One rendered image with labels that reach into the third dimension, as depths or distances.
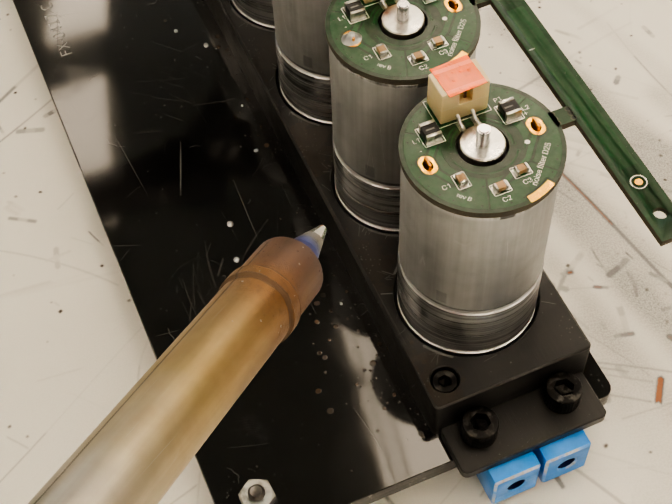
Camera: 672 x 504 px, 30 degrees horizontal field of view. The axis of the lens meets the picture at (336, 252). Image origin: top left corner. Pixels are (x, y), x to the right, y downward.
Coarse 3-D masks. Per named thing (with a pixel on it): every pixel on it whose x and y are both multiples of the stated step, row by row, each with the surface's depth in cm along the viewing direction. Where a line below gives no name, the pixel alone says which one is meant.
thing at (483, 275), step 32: (480, 160) 18; (416, 192) 19; (416, 224) 19; (448, 224) 18; (480, 224) 18; (512, 224) 18; (544, 224) 19; (416, 256) 20; (448, 256) 19; (480, 256) 19; (512, 256) 19; (416, 288) 21; (448, 288) 20; (480, 288) 20; (512, 288) 20; (416, 320) 21; (448, 320) 21; (480, 320) 21; (512, 320) 21; (448, 352) 22; (480, 352) 21
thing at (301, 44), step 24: (288, 0) 22; (312, 0) 22; (288, 24) 23; (312, 24) 22; (288, 48) 23; (312, 48) 23; (288, 72) 24; (312, 72) 23; (288, 96) 24; (312, 96) 24; (312, 120) 24
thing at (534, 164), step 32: (512, 96) 19; (416, 128) 19; (448, 128) 19; (512, 128) 19; (416, 160) 19; (448, 160) 19; (512, 160) 19; (544, 160) 18; (448, 192) 18; (480, 192) 18; (512, 192) 18; (544, 192) 18
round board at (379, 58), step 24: (336, 0) 20; (360, 0) 20; (384, 0) 20; (408, 0) 20; (432, 0) 20; (336, 24) 20; (360, 24) 20; (432, 24) 20; (456, 24) 20; (480, 24) 20; (336, 48) 20; (360, 48) 20; (384, 48) 20; (408, 48) 20; (432, 48) 20; (456, 48) 20; (360, 72) 20; (384, 72) 20; (408, 72) 20
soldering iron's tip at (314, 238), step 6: (318, 228) 14; (324, 228) 14; (306, 234) 14; (312, 234) 14; (318, 234) 14; (324, 234) 14; (300, 240) 14; (306, 240) 14; (312, 240) 14; (318, 240) 14; (312, 246) 14; (318, 246) 14; (318, 252) 14
